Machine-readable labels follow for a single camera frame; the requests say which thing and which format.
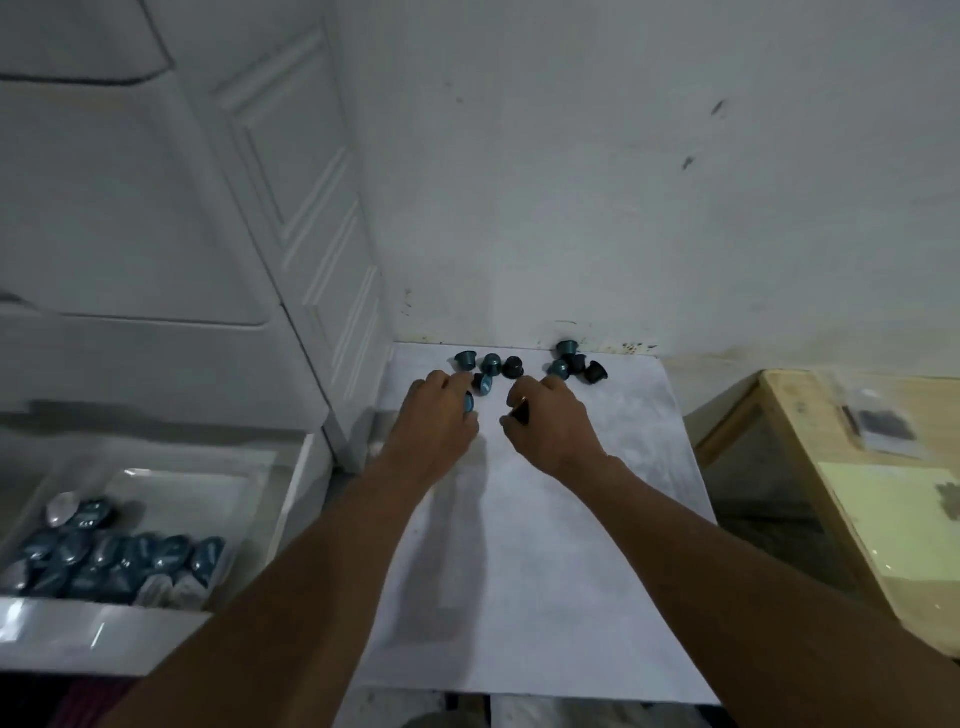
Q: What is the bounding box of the clear plastic bag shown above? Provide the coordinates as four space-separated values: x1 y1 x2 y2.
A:
816 367 925 456

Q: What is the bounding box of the person's left forearm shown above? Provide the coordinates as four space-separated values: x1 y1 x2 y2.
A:
101 453 445 728

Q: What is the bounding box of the cluster of teal capsules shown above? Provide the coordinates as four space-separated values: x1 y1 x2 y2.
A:
452 339 610 399

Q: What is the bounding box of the light wooden table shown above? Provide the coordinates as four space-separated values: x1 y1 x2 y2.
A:
693 369 960 661

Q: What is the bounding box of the pale yellow sheet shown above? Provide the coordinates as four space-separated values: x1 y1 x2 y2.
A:
816 460 960 586

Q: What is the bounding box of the white cabinet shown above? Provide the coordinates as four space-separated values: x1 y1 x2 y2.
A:
0 0 395 475

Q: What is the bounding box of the person's right hand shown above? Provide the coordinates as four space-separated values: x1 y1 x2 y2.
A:
498 375 612 483

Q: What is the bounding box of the pile of blue capsules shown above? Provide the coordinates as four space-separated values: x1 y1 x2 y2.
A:
0 491 230 610

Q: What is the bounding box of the person's right forearm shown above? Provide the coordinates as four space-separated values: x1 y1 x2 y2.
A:
558 454 960 728

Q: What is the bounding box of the person's left hand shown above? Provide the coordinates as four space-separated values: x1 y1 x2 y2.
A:
378 369 483 489

